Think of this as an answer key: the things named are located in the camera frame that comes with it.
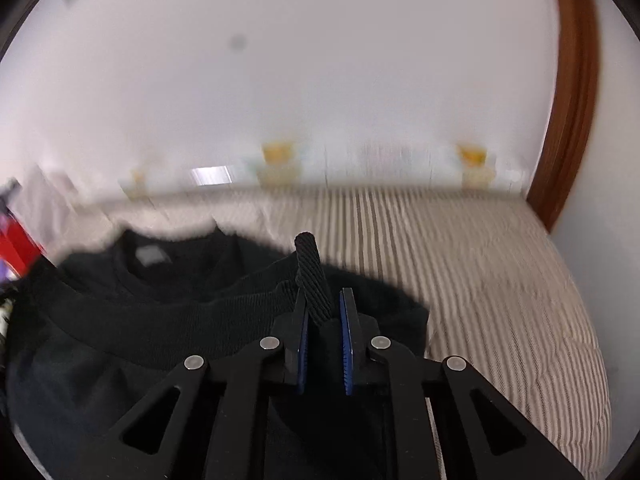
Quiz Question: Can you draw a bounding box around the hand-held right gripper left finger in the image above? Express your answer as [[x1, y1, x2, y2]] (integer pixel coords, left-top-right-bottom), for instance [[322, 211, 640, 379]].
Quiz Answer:
[[75, 285, 311, 480]]

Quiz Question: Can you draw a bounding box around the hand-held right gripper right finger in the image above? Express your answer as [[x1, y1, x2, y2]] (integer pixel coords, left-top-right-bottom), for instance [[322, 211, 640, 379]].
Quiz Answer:
[[339, 286, 587, 480]]

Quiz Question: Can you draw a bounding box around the black sweatshirt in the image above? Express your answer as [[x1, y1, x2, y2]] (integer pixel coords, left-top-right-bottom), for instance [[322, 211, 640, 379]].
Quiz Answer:
[[5, 225, 432, 480]]

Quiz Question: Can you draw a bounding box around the striped mattress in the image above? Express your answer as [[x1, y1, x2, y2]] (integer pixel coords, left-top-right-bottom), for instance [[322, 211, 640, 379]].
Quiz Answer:
[[50, 184, 614, 480]]

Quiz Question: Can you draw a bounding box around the white printed paper roll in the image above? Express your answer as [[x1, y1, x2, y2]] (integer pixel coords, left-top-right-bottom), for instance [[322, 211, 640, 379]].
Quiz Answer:
[[119, 141, 532, 197]]

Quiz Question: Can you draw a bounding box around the white plastic bag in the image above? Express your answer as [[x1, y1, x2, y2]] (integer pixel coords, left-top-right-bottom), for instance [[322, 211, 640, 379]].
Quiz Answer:
[[20, 164, 117, 257]]

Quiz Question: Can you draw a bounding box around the red paper shopping bag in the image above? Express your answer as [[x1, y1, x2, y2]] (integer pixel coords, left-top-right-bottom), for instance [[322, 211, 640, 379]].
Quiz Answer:
[[0, 209, 47, 277]]

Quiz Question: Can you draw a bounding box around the brown wooden door frame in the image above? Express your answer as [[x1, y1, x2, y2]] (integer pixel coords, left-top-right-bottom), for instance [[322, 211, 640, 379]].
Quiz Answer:
[[522, 0, 602, 234]]

